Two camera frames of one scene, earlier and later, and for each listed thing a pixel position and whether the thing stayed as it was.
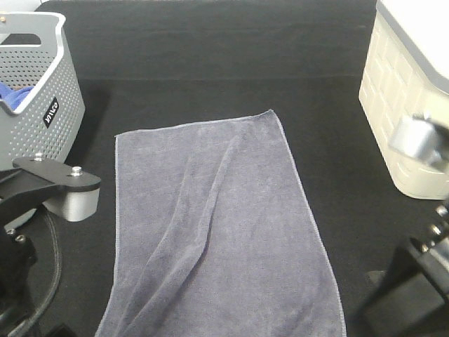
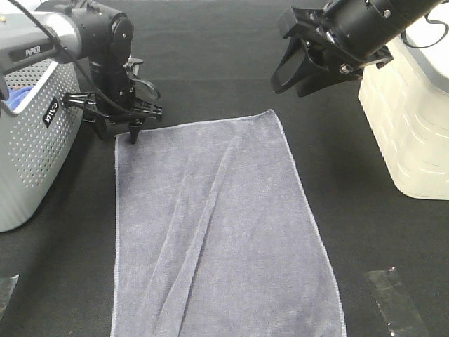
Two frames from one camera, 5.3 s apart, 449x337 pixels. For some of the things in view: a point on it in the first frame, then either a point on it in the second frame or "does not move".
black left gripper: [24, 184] → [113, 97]
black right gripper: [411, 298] → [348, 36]
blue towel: [15, 97] does not move
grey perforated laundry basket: [46, 123] does not move
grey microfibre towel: [215, 237] does not move
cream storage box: [406, 73] does not move
